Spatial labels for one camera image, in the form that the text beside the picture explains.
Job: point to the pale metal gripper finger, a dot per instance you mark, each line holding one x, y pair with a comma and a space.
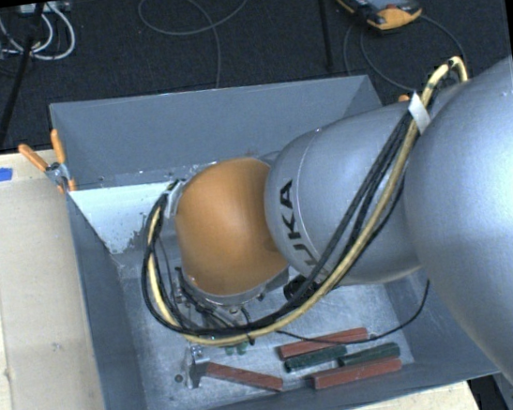
197, 352
193, 377

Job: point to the red-brown flat block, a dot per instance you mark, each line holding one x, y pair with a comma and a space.
245, 376
323, 342
356, 373

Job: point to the dark green flat block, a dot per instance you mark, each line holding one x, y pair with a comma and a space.
369, 354
313, 359

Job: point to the brown cardboard board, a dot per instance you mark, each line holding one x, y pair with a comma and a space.
38, 301

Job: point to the grey metal bin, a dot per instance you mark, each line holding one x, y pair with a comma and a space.
134, 141

